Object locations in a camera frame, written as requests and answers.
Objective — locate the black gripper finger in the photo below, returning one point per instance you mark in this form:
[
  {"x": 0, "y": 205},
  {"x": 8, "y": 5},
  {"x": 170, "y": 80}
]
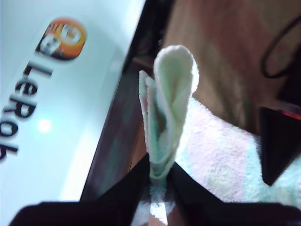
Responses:
[
  {"x": 275, "y": 146},
  {"x": 192, "y": 204},
  {"x": 122, "y": 202}
]

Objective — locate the mint and pink tea towel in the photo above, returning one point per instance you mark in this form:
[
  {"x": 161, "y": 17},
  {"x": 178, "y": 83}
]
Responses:
[{"x": 223, "y": 160}]

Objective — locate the white screen with LeRobot logo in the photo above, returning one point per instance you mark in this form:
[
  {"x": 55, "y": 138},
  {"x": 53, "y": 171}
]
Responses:
[{"x": 58, "y": 106}]

